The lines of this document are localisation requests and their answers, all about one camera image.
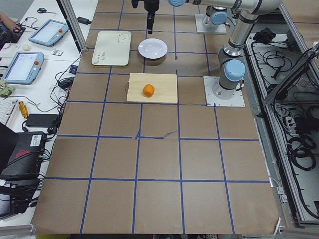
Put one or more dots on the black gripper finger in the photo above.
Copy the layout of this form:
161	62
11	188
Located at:
150	22

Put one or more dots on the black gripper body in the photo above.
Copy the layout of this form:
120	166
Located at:
152	5

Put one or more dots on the white round plate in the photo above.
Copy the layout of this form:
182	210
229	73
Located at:
152	48

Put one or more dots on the orange fruit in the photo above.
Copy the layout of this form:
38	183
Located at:
148	90

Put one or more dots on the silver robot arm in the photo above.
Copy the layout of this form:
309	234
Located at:
250	11
215	16

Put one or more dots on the person forearm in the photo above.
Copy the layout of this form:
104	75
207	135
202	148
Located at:
8	22

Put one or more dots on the cream bear tray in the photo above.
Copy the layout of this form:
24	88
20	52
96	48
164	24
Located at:
112	48

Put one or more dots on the black power adapter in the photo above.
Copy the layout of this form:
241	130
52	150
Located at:
83	20

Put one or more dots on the wooden cutting board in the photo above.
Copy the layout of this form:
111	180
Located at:
165	88

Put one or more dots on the small printed card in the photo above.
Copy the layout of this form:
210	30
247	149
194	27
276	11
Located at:
57	52

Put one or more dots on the upper blue teach pendant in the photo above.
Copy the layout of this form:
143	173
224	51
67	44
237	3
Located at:
50	33

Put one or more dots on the blue teach pendant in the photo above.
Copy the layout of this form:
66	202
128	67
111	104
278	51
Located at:
24	68
50	33

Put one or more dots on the black scissors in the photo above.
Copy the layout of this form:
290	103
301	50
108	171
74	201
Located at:
42	10

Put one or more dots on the black cloth bundle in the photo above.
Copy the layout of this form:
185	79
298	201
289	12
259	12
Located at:
264	36

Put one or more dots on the small white ball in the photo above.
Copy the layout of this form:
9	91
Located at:
26	47

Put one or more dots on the lower blue teach pendant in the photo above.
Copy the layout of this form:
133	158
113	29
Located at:
24	68

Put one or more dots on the black flat power brick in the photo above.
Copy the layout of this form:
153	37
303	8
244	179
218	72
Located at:
41	120

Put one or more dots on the gold metal cylinder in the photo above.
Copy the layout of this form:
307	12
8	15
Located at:
23	109

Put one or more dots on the white keyboard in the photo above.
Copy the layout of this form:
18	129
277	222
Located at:
8	108

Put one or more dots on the black computer box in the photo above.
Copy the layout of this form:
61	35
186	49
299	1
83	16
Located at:
20	154

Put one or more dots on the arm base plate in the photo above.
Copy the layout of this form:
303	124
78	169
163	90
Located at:
201	28
216	96

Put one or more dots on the aluminium frame post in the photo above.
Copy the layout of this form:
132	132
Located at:
72	22

